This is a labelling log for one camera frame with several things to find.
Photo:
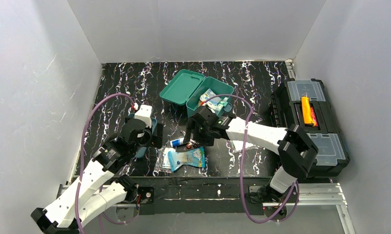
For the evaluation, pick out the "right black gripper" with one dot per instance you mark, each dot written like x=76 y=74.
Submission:
x=197 y=123

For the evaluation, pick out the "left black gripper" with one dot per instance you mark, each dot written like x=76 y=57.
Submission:
x=157 y=135

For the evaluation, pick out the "white ointment tube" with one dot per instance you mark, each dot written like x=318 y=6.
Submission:
x=177 y=142

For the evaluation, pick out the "blue white pouch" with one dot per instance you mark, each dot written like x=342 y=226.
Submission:
x=194 y=157

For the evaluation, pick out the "clear bag of packets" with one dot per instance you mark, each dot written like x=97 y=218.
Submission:
x=163 y=163

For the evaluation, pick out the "white blue gauze packet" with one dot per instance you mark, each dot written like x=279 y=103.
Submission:
x=211 y=100

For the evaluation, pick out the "teal medicine box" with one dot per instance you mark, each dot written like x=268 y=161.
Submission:
x=186 y=88

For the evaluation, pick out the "teal bandage packet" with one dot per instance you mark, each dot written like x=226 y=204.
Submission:
x=224 y=105

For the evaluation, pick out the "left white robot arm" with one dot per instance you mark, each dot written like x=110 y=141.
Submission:
x=96 y=189

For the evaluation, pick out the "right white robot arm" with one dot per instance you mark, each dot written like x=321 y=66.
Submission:
x=293 y=145

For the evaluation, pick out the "teal insert tray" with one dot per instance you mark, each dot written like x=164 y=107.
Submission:
x=142 y=151

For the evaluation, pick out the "black tool box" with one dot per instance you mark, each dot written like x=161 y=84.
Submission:
x=286 y=110

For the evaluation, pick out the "orange tool in toolbox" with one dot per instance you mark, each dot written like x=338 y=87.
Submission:
x=307 y=112

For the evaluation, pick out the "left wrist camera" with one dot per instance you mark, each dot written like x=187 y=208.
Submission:
x=144 y=114

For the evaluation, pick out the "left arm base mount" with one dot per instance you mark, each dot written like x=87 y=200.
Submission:
x=140 y=195

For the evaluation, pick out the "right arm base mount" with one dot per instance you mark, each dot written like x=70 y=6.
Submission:
x=265 y=194

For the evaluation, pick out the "aluminium frame rail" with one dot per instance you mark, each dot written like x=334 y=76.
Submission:
x=219 y=195

